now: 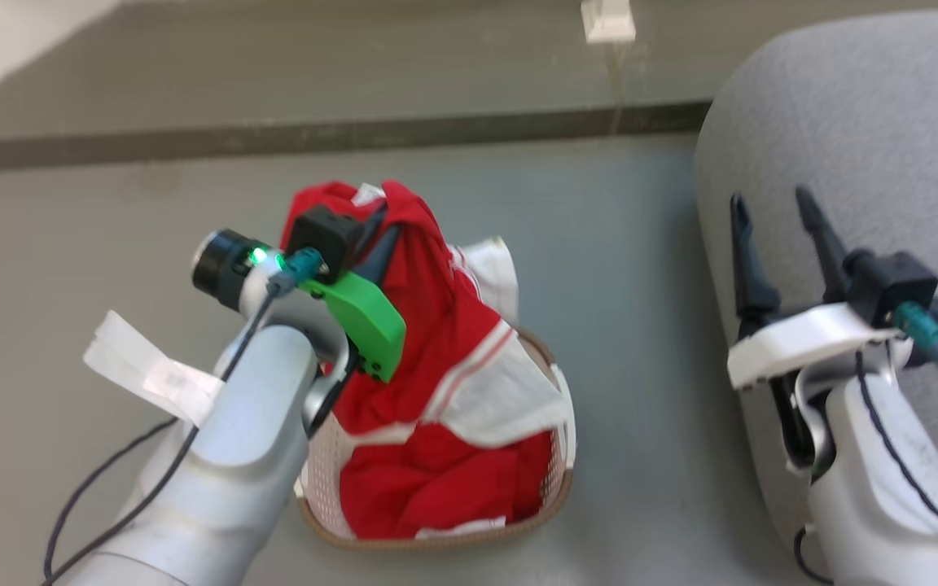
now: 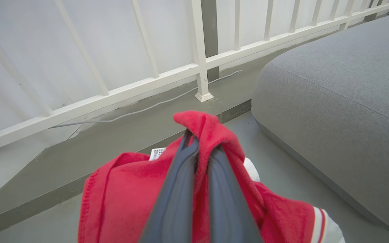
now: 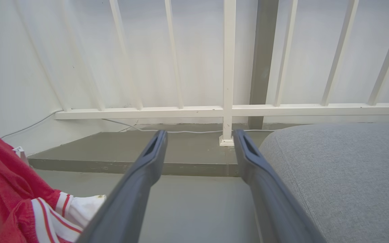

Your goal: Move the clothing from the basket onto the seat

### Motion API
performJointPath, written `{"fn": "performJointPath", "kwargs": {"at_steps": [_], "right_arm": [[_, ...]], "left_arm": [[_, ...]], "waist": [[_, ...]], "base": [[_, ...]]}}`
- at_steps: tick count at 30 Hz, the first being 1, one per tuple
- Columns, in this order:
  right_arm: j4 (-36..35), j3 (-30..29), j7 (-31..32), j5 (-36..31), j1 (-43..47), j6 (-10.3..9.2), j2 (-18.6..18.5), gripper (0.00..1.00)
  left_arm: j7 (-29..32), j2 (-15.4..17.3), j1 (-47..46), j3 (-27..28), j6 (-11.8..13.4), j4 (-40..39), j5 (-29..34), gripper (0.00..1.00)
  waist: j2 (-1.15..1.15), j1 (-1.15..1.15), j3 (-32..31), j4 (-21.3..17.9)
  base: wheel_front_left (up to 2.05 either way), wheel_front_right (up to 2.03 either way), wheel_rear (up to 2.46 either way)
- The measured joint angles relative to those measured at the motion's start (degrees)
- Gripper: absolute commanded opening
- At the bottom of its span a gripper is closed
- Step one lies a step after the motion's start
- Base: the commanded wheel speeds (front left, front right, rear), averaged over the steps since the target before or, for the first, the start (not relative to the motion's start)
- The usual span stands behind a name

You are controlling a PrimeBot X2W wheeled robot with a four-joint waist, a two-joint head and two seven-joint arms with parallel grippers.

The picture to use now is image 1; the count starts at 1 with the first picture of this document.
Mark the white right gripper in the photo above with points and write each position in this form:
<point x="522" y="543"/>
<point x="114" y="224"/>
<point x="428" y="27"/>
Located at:
<point x="803" y="338"/>

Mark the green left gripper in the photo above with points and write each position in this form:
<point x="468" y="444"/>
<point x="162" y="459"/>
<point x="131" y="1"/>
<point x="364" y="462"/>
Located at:
<point x="367" y="325"/>

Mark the red garment with striped trim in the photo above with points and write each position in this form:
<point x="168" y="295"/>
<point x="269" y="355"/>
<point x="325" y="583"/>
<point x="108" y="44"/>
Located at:
<point x="436" y="325"/>

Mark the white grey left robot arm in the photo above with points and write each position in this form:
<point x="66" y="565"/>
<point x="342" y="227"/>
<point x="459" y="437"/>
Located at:
<point x="249" y="423"/>

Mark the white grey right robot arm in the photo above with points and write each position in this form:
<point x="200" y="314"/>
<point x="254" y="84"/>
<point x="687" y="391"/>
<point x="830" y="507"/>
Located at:
<point x="868" y="505"/>

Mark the white basket with brown rim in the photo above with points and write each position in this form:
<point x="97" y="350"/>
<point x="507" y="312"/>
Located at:
<point x="322" y="480"/>

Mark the grey fabric sofa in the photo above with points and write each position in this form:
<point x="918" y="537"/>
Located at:
<point x="843" y="122"/>

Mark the white tape label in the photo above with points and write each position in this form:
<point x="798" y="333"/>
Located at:
<point x="143" y="366"/>

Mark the small white block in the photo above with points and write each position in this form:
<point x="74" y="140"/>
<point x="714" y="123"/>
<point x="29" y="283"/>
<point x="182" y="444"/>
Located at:
<point x="607" y="20"/>

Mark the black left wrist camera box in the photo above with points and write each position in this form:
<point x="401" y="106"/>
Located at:
<point x="324" y="232"/>

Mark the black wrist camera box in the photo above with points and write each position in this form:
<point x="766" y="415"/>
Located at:
<point x="892" y="285"/>
<point x="324" y="232"/>

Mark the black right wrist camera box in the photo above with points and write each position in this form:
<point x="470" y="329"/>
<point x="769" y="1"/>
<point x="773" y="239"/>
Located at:
<point x="892" y="285"/>

